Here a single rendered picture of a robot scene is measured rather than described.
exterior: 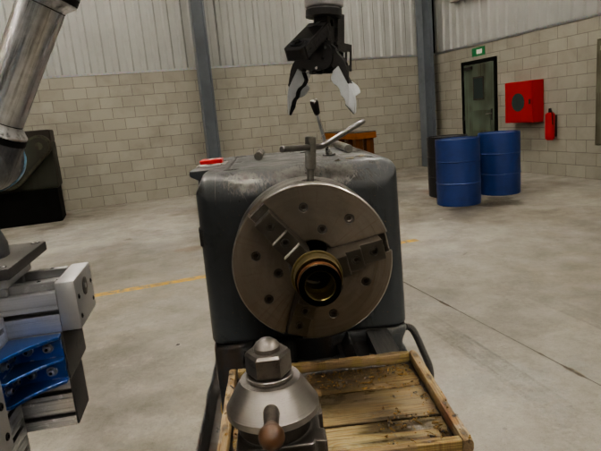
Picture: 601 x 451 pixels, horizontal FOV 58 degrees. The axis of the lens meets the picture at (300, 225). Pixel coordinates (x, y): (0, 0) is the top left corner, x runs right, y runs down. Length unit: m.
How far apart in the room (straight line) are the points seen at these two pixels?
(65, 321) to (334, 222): 0.52
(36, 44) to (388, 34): 11.54
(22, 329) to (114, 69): 10.04
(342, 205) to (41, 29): 0.65
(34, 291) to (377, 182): 0.71
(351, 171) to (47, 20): 0.66
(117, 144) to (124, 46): 1.81
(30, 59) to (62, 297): 0.45
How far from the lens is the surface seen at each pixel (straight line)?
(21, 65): 1.17
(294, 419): 0.46
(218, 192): 1.19
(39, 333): 1.07
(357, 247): 1.01
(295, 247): 0.97
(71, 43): 11.07
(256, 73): 11.28
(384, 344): 1.21
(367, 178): 1.20
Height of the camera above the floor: 1.36
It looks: 11 degrees down
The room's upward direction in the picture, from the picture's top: 5 degrees counter-clockwise
